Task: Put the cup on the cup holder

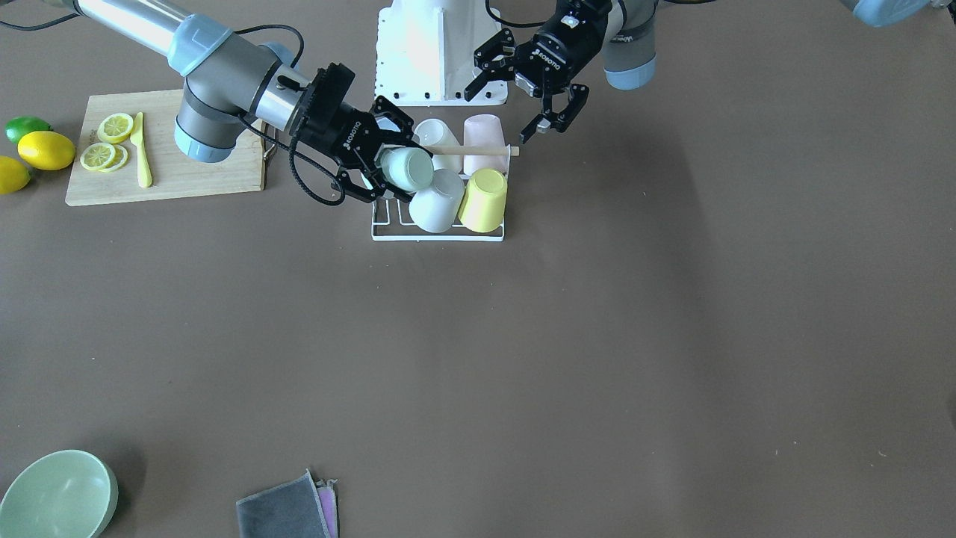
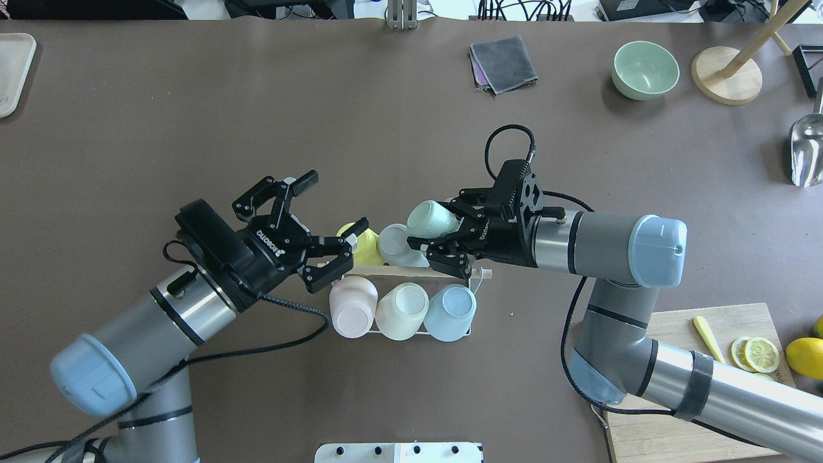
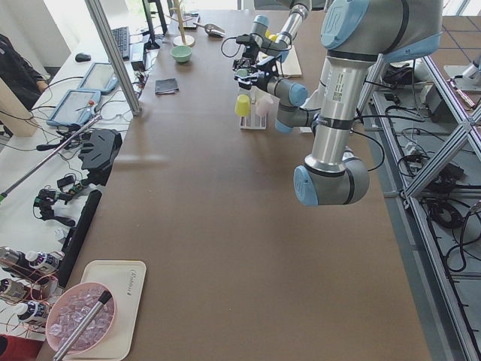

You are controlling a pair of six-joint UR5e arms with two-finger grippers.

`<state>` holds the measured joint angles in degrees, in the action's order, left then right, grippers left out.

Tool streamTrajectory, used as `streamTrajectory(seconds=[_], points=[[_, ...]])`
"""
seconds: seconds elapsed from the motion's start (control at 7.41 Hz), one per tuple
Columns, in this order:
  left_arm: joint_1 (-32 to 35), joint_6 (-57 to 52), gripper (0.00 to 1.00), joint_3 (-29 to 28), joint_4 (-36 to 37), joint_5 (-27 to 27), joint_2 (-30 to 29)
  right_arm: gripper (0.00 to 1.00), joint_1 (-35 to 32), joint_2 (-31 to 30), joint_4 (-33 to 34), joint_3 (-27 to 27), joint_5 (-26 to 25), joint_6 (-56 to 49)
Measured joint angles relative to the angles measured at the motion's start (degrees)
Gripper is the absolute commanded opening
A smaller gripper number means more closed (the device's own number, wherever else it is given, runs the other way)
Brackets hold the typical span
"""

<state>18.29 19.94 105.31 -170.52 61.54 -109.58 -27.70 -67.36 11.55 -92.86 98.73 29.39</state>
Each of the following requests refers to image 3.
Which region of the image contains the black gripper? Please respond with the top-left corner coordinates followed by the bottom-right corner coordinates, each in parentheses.
top-left (234, 56), bottom-right (279, 91)
top-left (232, 33), bottom-right (263, 71)

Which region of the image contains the mint green plastic cup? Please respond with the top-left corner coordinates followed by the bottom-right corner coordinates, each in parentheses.
top-left (235, 68), bottom-right (250, 77)

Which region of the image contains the pink plastic cup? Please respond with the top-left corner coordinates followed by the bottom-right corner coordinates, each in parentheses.
top-left (255, 94), bottom-right (274, 117)

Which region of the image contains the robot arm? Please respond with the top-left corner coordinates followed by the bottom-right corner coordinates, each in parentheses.
top-left (232, 0), bottom-right (312, 71)
top-left (233, 0), bottom-right (443, 206)

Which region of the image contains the yellow plastic cup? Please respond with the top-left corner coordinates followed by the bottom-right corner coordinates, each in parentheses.
top-left (234, 94), bottom-right (250, 117)

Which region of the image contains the wooden cutting board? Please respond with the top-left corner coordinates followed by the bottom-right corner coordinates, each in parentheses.
top-left (278, 47), bottom-right (302, 77)

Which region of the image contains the metal scoop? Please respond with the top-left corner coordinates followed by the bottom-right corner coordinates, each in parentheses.
top-left (194, 22), bottom-right (225, 38)

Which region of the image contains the wooden mug tree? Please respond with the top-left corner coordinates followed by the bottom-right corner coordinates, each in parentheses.
top-left (168, 0), bottom-right (195, 47)

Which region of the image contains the green ceramic bowl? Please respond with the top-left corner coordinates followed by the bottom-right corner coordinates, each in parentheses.
top-left (171, 45), bottom-right (192, 63)

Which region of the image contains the grey folded cloth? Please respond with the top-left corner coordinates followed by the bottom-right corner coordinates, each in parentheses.
top-left (155, 78), bottom-right (179, 95)

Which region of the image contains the black keyboard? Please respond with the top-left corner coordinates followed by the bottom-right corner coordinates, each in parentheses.
top-left (111, 26), bottom-right (130, 60)

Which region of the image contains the blue teach pendant far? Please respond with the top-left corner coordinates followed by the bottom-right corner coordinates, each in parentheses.
top-left (78, 62), bottom-right (119, 95)

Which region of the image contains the blue teach pendant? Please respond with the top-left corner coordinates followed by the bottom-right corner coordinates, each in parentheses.
top-left (46, 89), bottom-right (101, 126)
top-left (78, 62), bottom-right (119, 95)

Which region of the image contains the black computer mouse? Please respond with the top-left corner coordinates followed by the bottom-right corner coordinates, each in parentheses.
top-left (74, 53), bottom-right (91, 62)

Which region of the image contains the blue teach pendant near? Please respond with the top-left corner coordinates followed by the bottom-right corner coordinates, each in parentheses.
top-left (46, 89), bottom-right (101, 126)

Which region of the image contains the seated person in black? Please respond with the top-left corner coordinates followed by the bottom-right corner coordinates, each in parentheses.
top-left (1, 35), bottom-right (48, 110)

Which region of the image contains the cream plastic tray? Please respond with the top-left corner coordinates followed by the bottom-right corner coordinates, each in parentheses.
top-left (46, 260), bottom-right (147, 360)

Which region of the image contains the long metal pole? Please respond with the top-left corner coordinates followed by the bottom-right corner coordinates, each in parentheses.
top-left (1, 114), bottom-right (102, 202)

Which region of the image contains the metal rod with black tip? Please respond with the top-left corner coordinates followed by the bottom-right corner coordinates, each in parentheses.
top-left (52, 290), bottom-right (112, 361)

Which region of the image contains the pink bowl with ice cubes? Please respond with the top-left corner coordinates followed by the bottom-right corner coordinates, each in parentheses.
top-left (46, 282), bottom-right (116, 354)

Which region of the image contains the white wire cup rack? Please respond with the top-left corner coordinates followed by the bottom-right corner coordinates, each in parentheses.
top-left (236, 86), bottom-right (269, 130)

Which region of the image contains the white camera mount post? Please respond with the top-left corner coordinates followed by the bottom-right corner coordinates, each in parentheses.
top-left (299, 81), bottom-right (325, 133)

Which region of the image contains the aluminium frame post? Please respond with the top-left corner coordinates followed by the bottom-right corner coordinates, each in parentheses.
top-left (85, 0), bottom-right (141, 117)

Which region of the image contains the black plastic bracket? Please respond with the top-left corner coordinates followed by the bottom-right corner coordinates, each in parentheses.
top-left (78, 129), bottom-right (123, 186)

